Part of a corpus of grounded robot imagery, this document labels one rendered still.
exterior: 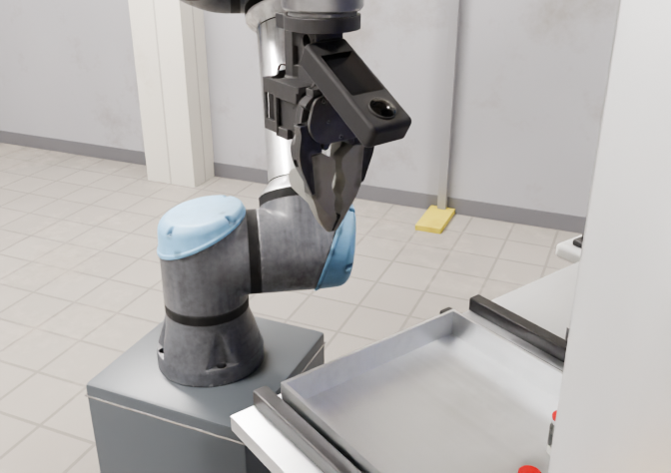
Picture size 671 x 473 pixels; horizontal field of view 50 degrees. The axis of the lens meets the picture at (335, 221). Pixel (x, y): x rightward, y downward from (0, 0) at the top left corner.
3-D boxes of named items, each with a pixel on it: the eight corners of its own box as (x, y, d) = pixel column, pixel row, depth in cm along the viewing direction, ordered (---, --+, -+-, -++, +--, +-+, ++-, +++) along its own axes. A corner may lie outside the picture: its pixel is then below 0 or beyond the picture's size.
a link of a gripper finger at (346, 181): (328, 209, 79) (328, 127, 75) (362, 227, 75) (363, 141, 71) (305, 216, 77) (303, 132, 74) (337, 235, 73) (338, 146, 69)
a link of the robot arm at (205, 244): (164, 278, 105) (155, 192, 100) (258, 271, 107) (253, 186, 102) (159, 321, 95) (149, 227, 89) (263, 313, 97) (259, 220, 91)
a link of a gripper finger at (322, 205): (305, 216, 77) (303, 132, 74) (337, 235, 73) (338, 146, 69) (280, 223, 76) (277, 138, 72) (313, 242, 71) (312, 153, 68)
